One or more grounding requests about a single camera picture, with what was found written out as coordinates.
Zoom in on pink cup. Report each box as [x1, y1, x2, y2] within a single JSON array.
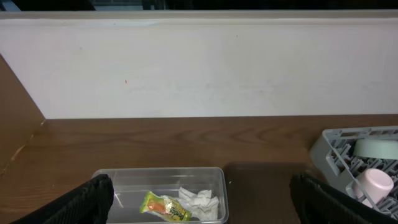
[[356, 168, 394, 204]]

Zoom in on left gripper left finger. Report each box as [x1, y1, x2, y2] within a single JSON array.
[[13, 174, 114, 224]]

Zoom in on white napkin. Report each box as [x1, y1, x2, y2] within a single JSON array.
[[177, 187, 219, 221]]

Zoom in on brown serving tray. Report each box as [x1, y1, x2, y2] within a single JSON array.
[[223, 162, 319, 224]]

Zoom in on clear plastic bin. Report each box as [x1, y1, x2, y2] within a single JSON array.
[[93, 167, 229, 223]]

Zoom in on grey dishwasher rack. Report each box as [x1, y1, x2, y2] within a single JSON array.
[[310, 126, 397, 220]]

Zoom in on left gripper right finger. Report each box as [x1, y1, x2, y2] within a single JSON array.
[[289, 173, 397, 224]]

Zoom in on light green bowl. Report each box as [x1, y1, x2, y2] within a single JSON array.
[[353, 139, 398, 160]]

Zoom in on yellow green snack wrapper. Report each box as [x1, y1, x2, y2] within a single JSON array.
[[139, 191, 192, 222]]

